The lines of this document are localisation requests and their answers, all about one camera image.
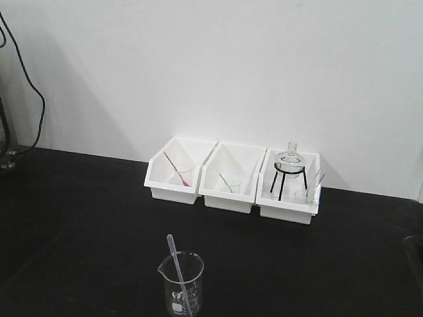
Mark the clear plastic pipette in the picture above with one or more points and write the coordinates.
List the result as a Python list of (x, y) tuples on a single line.
[(172, 248)]

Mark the white middle storage bin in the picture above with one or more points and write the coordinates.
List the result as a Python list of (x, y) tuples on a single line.
[(229, 158)]

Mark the white storage bin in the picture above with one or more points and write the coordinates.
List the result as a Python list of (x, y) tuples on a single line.
[(161, 178), (286, 209), (229, 158)]

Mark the green tipped pipette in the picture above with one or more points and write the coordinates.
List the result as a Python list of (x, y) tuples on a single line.
[(225, 182)]

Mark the small beaker in left bin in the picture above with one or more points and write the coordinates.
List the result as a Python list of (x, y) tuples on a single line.
[(186, 171)]

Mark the small beaker in bin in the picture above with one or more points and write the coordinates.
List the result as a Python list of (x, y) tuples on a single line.
[(300, 196), (186, 171), (235, 182)]

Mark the small beaker in middle bin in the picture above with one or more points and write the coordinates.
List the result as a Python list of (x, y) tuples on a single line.
[(235, 182)]

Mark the white left storage bin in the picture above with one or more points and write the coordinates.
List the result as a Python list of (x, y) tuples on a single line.
[(161, 178)]

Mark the round glass flask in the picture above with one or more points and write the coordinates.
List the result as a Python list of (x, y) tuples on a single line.
[(290, 161)]

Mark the white right storage bin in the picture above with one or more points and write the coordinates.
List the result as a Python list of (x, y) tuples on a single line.
[(286, 209)]

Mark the small beaker in right bin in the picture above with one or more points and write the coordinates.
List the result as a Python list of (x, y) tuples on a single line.
[(300, 196)]

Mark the clear glass beaker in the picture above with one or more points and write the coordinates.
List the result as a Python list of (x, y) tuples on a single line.
[(192, 267)]

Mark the clear pipette in right bin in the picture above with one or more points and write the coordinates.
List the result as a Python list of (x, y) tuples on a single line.
[(312, 191)]

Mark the grey metal stand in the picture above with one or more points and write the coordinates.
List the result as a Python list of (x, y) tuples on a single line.
[(8, 136)]

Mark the black wire tripod stand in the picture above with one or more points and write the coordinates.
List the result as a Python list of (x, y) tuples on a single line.
[(285, 180)]

